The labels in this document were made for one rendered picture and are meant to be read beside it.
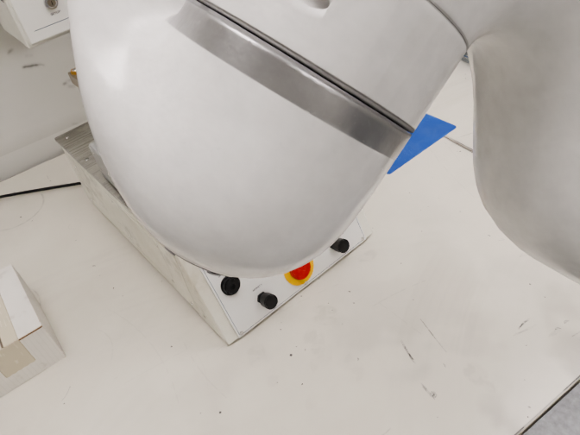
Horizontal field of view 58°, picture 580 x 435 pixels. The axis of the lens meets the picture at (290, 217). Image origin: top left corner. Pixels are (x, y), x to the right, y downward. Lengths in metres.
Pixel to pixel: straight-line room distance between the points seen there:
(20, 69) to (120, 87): 1.21
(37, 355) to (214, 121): 0.81
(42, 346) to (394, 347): 0.56
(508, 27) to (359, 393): 0.65
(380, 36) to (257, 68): 0.04
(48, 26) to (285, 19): 0.81
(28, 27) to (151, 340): 0.53
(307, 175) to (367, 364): 0.67
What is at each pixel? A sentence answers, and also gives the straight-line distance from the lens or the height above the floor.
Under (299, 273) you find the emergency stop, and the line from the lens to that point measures 0.89.
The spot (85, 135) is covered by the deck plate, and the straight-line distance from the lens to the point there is 1.13.
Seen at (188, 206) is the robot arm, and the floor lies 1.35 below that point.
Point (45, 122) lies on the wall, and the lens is 1.46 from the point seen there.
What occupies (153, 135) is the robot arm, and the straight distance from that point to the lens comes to 0.18.
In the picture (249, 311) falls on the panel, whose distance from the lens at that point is 0.87.
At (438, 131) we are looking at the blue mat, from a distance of 1.25.
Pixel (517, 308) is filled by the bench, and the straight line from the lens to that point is 0.91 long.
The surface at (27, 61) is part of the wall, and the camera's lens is 1.40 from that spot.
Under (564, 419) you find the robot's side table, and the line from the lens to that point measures 0.82.
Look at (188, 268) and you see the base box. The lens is 0.81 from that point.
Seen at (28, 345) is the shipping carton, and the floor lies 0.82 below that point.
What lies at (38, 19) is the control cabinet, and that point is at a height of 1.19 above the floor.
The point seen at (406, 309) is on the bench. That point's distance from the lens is 0.88.
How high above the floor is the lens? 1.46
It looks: 42 degrees down
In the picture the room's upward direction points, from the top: 11 degrees counter-clockwise
